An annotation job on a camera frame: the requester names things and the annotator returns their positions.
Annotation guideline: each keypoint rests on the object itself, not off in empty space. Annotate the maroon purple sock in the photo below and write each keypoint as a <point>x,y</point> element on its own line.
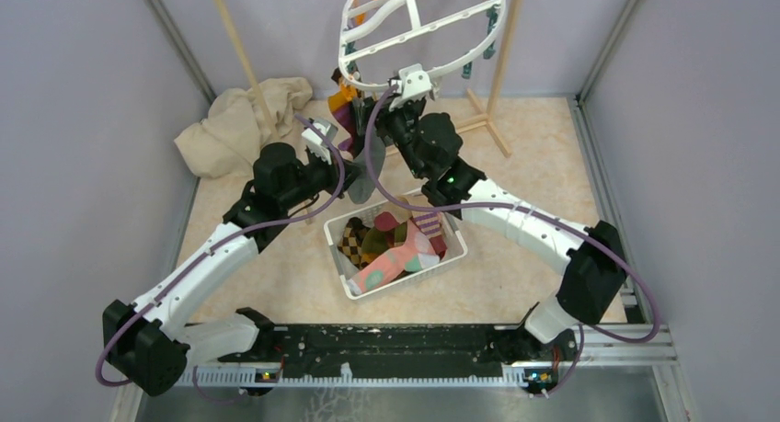
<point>342,111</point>

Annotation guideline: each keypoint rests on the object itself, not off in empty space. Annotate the white oval clip hanger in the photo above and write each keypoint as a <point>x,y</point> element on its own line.
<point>360,19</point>

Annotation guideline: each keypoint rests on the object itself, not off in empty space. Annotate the pink sock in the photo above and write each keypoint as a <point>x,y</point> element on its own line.
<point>415,255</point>

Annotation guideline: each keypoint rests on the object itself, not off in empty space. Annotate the olive green orange sock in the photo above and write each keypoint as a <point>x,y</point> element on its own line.
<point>376,242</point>

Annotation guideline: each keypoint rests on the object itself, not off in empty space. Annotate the aluminium front rail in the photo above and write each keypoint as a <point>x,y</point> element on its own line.
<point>594,350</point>

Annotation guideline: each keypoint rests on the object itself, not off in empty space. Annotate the striped beige maroon sock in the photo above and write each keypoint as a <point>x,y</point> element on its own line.
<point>429,223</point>

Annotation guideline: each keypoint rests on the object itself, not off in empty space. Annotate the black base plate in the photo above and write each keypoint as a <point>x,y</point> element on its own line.
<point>402,351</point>

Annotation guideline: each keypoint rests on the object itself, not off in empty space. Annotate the thin brown argyle sock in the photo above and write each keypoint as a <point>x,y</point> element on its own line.
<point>346,90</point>

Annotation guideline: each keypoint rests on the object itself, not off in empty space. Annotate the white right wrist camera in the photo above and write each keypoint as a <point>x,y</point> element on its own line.
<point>411,84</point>

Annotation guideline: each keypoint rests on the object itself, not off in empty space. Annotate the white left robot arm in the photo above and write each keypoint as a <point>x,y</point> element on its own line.
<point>150,341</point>

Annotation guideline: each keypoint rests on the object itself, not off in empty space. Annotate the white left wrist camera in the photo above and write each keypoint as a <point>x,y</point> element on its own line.
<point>318,136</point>

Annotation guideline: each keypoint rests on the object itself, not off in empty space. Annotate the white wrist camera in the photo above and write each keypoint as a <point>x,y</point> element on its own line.
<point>411,84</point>
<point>318,136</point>

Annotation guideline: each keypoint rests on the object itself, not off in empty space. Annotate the white plastic basket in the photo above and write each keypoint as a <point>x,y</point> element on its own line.
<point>456,249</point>

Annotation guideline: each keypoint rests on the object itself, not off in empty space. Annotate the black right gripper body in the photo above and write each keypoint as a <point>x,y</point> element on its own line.
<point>401,124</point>

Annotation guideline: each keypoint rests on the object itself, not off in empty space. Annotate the beige crumpled cloth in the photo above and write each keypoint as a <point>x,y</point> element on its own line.
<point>229,139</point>

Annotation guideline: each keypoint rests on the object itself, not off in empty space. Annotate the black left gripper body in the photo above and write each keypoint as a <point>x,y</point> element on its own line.
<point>315,176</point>

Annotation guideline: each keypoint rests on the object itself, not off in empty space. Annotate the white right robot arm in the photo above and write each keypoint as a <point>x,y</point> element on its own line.
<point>589,259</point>

